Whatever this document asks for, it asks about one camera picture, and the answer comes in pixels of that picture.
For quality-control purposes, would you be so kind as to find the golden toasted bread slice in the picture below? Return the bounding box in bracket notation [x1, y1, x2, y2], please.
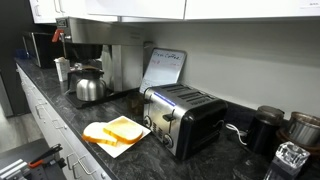
[102, 118, 145, 146]

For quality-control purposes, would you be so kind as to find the small whiteboard with writing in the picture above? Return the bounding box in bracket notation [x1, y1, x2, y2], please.
[138, 48, 188, 95]

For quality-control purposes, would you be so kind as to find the wide white cabinet door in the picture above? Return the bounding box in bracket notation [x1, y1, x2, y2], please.
[183, 0, 320, 20]

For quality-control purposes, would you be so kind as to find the black refrigerator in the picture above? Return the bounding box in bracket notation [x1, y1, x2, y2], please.
[0, 0, 35, 118]

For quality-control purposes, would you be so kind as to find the narrow white cabinet door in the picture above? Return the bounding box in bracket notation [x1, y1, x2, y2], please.
[28, 0, 63, 25]

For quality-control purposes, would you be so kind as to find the silver container with brown rim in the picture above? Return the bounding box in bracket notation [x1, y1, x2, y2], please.
[277, 111, 320, 158]

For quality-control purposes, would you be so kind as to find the grey lower drawer cabinet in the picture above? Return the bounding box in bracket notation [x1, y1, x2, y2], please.
[16, 63, 113, 180]

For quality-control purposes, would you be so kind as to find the grey metal block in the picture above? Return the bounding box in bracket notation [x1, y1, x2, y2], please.
[0, 158, 31, 180]

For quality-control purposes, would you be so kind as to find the silver and black toaster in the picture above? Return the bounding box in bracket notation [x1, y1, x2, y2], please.
[142, 83, 229, 162]

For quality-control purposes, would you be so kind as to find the black work cart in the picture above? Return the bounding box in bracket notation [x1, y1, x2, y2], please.
[0, 138, 68, 180]

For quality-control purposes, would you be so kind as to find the black canister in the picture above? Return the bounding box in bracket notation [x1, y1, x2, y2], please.
[246, 105, 286, 157]

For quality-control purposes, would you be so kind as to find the stainless steel coffee maker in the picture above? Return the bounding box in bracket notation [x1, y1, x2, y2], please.
[55, 15, 145, 110]

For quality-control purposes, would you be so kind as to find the black microwave oven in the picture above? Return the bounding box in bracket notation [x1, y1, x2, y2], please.
[22, 31, 66, 69]

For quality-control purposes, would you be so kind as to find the pale white bread slice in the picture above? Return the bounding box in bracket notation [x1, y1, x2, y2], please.
[81, 121, 119, 147]

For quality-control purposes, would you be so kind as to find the small blue object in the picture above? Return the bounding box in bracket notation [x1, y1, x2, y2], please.
[15, 48, 28, 61]

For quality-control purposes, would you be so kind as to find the white square plate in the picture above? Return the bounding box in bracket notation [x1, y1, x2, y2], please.
[96, 115, 152, 159]

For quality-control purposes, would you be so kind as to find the white power cable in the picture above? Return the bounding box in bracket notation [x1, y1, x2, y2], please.
[225, 123, 249, 147]

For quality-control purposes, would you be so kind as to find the stainless steel coffee carafe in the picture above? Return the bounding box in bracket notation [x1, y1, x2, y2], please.
[67, 66, 108, 102]

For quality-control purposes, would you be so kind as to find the black tool with orange grip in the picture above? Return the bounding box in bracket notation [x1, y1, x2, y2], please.
[27, 143, 65, 169]

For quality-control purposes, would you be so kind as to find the dark glass jar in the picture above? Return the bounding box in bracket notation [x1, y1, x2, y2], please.
[127, 91, 146, 117]

